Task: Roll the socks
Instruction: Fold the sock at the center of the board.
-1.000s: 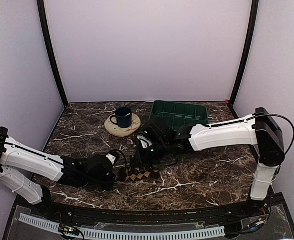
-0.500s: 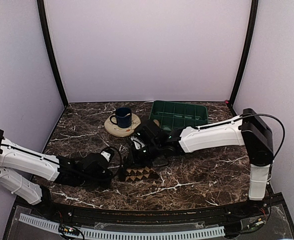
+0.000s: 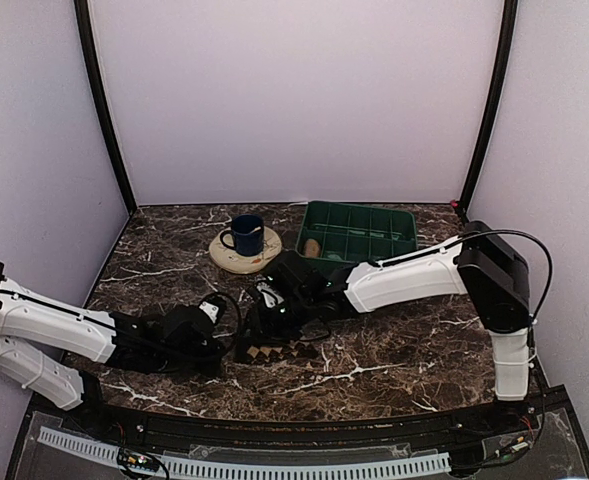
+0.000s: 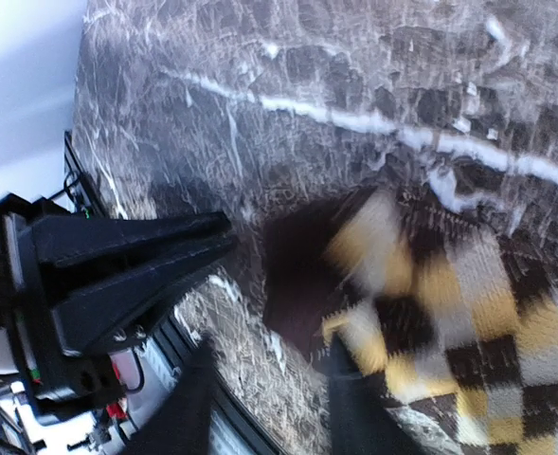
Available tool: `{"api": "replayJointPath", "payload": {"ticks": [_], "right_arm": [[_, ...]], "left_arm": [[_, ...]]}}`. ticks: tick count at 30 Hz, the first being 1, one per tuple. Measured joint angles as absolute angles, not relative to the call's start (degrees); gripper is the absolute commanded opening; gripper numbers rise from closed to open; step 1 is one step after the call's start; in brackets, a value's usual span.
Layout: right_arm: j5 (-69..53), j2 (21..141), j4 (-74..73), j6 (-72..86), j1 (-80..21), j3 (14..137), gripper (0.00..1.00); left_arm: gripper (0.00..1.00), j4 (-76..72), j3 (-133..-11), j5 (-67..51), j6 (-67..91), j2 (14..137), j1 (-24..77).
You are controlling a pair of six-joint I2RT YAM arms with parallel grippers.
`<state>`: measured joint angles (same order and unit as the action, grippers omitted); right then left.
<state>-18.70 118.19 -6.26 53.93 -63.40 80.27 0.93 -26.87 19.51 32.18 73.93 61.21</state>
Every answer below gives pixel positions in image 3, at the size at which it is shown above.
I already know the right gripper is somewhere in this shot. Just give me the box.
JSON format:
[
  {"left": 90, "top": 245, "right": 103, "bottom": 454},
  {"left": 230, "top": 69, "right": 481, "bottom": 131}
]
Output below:
[{"left": 236, "top": 292, "right": 314, "bottom": 346}]

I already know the brown argyle sock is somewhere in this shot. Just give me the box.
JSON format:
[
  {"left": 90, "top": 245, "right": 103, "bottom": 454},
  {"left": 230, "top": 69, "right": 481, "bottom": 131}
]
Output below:
[{"left": 234, "top": 337, "right": 319, "bottom": 364}]

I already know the green divided plastic tray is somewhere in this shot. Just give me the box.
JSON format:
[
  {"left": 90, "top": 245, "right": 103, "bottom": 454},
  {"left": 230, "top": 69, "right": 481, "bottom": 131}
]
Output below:
[{"left": 296, "top": 201, "right": 417, "bottom": 267}]

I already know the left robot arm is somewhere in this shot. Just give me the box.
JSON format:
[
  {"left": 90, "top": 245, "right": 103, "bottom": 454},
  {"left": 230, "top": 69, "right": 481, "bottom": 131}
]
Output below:
[{"left": 0, "top": 262, "right": 228, "bottom": 436}]

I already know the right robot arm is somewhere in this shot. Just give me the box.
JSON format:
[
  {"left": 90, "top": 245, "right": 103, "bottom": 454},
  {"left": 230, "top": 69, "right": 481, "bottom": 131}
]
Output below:
[{"left": 246, "top": 221, "right": 550, "bottom": 434}]

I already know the dark blue enamel mug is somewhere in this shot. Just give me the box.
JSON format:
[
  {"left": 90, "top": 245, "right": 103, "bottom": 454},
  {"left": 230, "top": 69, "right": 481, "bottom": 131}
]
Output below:
[{"left": 219, "top": 214, "right": 265, "bottom": 257}]

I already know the cream round coaster plate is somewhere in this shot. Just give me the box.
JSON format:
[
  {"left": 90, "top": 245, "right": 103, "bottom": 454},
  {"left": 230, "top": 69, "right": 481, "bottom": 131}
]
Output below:
[{"left": 209, "top": 227, "right": 283, "bottom": 275}]

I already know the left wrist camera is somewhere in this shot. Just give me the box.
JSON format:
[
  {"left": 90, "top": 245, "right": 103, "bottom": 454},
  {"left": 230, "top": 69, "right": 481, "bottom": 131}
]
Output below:
[{"left": 197, "top": 292, "right": 242, "bottom": 334}]

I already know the black front rail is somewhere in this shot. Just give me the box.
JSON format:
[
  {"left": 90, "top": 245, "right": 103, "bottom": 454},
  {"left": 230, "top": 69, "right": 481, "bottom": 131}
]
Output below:
[{"left": 55, "top": 398, "right": 542, "bottom": 451}]

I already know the white slotted cable duct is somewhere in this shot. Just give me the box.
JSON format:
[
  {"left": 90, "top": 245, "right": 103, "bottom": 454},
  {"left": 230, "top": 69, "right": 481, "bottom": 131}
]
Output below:
[{"left": 37, "top": 427, "right": 452, "bottom": 479}]

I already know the left black frame post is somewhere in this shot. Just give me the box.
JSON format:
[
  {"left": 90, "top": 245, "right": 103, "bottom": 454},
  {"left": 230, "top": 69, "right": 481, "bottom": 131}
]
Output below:
[{"left": 73, "top": 0, "right": 138, "bottom": 215}]

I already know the black frame post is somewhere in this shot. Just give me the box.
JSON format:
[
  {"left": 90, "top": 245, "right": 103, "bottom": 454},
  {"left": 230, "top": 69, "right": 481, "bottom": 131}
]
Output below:
[
  {"left": 73, "top": 0, "right": 138, "bottom": 215},
  {"left": 455, "top": 0, "right": 518, "bottom": 222}
]

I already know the right black frame post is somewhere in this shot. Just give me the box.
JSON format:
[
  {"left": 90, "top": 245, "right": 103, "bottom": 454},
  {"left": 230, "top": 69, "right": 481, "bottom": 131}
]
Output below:
[{"left": 455, "top": 0, "right": 518, "bottom": 222}]

